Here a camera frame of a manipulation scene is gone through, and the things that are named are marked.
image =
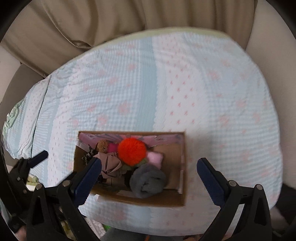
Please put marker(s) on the beige curtain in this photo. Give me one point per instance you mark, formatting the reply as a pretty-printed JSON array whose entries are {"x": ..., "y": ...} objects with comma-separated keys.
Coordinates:
[{"x": 47, "y": 34}]

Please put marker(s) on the magenta item in box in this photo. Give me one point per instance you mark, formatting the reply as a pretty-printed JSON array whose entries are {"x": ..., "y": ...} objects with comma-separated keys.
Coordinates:
[{"x": 112, "y": 147}]

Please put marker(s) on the grey-blue fuzzy sock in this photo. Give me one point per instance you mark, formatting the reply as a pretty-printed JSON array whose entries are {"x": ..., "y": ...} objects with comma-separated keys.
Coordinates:
[{"x": 147, "y": 180}]

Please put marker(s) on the brown fuzzy plush toy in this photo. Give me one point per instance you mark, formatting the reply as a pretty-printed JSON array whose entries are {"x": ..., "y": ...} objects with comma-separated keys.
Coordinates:
[{"x": 103, "y": 146}]

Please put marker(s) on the cardboard box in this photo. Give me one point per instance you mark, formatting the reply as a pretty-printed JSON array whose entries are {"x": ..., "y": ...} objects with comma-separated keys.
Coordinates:
[{"x": 171, "y": 145}]

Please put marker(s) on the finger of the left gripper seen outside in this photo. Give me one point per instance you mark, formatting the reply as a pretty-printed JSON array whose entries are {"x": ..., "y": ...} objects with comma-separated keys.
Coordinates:
[{"x": 38, "y": 157}]

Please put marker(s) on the orange pompom persimmon toy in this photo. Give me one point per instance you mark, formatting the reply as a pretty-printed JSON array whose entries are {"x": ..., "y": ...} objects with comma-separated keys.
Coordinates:
[{"x": 131, "y": 153}]

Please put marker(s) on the dusty pink cloth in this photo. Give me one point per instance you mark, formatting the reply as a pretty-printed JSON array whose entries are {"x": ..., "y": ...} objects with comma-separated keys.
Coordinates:
[{"x": 111, "y": 165}]

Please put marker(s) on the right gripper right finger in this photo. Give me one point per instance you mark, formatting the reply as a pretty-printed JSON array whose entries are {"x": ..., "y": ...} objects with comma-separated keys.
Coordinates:
[{"x": 213, "y": 180}]

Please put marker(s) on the pink fluffy sock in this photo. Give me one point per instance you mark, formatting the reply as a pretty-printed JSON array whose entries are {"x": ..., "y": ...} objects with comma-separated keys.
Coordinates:
[{"x": 155, "y": 158}]

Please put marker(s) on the checkered blue pink bedsheet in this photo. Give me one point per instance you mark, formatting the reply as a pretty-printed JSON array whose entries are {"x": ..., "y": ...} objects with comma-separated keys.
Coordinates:
[{"x": 196, "y": 82}]

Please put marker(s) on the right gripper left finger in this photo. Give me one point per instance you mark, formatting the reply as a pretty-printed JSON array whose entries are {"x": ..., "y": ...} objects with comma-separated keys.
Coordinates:
[{"x": 85, "y": 180}]

